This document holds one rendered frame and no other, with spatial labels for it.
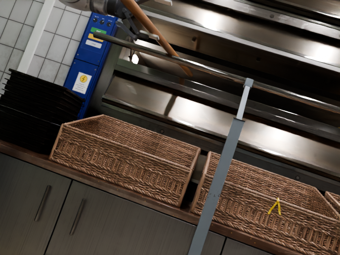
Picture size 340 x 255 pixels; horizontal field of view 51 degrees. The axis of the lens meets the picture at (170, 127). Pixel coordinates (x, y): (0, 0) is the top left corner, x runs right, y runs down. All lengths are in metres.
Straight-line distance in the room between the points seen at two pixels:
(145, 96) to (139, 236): 0.84
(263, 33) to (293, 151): 0.65
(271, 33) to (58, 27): 1.18
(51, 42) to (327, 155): 1.60
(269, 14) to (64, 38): 1.14
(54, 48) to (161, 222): 1.23
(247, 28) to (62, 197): 1.28
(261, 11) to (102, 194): 1.30
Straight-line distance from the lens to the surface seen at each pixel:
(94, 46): 2.04
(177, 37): 1.96
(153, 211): 1.33
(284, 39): 2.04
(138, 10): 1.10
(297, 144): 1.93
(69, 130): 1.46
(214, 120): 1.88
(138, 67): 1.97
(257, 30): 2.04
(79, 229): 1.40
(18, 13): 2.32
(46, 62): 2.14
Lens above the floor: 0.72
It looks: 6 degrees up
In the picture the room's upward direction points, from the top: 19 degrees clockwise
